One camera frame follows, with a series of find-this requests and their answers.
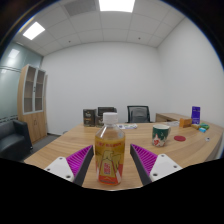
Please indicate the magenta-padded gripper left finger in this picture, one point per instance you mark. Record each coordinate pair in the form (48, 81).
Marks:
(79, 160)

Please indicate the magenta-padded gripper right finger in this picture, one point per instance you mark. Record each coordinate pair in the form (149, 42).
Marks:
(146, 159)

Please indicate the yellow-labelled tea drink bottle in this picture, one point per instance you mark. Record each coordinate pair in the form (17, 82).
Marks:
(110, 153)

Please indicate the green white-lined mug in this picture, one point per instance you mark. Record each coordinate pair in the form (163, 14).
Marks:
(160, 136)

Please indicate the white printed leaflet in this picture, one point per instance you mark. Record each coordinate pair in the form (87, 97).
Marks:
(128, 126)

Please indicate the flat round red coaster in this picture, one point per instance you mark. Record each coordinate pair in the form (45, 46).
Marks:
(179, 138)

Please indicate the white paper sheet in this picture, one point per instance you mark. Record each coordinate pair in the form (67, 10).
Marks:
(172, 123)

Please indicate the black mesh office chair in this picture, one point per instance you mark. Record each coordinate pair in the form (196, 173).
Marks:
(138, 114)

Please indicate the wooden side desk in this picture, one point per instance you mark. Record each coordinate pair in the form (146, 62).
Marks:
(168, 116)

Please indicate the orange wooden box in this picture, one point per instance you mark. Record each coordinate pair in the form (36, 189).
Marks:
(185, 122)

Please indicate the wooden glass-door shelf cabinet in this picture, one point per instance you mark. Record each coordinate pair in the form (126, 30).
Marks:
(33, 123)

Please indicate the small tan box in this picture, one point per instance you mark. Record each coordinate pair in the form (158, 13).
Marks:
(195, 126)

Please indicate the small light blue box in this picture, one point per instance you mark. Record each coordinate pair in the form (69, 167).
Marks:
(202, 130)

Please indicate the tiny white table object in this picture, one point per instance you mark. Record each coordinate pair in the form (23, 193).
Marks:
(207, 139)

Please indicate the purple upright box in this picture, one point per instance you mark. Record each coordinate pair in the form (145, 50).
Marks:
(195, 115)

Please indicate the flat green box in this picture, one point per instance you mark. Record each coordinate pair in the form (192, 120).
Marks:
(204, 126)

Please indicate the black leather sofa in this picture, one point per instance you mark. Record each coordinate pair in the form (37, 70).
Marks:
(15, 140)

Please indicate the small square ceiling light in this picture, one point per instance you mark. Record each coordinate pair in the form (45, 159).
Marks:
(33, 30)

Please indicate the grey ceiling air vent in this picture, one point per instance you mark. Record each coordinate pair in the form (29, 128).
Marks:
(80, 6)

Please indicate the large square ceiling light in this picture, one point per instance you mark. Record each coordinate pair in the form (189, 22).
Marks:
(116, 5)

